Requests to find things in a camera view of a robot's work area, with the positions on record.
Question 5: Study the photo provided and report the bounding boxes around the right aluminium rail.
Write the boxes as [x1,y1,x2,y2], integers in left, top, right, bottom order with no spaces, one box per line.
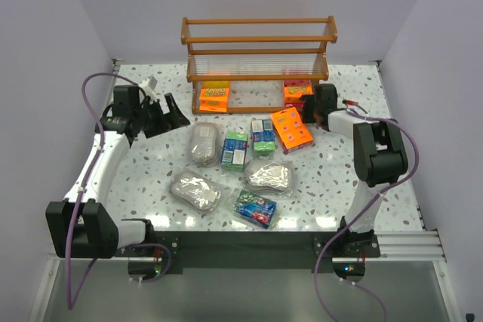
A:
[334,231,446,262]

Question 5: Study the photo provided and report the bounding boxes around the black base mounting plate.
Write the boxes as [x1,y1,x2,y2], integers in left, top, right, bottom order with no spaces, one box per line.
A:
[112,230,382,276]

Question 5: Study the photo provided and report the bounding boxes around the blue green sponge pack right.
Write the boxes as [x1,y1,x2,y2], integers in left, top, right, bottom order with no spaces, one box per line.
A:
[251,119,275,157]

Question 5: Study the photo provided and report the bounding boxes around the silver scourer pack right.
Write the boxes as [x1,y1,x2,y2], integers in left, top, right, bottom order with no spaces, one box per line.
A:
[243,159,296,195]

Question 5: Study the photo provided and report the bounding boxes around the blue green sponge pack left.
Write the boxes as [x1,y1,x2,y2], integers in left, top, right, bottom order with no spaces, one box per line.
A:
[220,131,248,171]

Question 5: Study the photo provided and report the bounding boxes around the blue green colourful sponge pack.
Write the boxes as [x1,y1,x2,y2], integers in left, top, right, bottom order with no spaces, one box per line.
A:
[233,190,278,229]

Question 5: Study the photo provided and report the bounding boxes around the silver scourer pack upper left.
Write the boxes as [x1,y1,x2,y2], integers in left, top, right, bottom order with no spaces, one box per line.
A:
[189,122,220,167]

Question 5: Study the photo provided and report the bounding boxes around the orange Scrub Mommy box back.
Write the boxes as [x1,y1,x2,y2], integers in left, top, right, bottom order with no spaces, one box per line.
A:
[271,107,314,155]

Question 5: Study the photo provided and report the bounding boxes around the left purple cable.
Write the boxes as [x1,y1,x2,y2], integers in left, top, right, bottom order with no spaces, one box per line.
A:
[64,72,173,310]

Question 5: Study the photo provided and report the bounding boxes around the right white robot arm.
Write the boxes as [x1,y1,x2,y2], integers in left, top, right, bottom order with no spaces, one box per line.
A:
[303,84,409,258]

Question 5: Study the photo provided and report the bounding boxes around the wooden three-tier shelf rack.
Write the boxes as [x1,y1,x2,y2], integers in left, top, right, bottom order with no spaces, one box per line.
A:
[180,16,338,115]

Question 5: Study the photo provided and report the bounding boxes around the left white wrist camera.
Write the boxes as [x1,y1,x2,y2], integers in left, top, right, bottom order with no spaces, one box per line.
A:
[138,75,158,102]

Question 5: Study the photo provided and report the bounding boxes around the orange Scrub Daddy box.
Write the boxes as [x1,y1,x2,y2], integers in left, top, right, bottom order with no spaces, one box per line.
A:
[198,81,230,113]

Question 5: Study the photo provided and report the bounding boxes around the silver scourer pack lower left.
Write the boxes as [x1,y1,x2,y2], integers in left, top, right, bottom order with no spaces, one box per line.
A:
[170,170,223,212]

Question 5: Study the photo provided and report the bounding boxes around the orange pink Scrub Mommy box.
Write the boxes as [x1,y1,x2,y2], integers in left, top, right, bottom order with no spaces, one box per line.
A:
[283,79,313,111]

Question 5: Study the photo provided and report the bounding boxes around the silver scourer pack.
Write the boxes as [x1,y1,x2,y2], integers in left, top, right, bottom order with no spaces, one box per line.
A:
[243,159,296,195]
[189,122,220,167]
[170,170,223,212]

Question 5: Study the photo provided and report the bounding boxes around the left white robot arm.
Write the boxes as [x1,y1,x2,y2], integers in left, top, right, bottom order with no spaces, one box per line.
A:
[45,85,189,259]

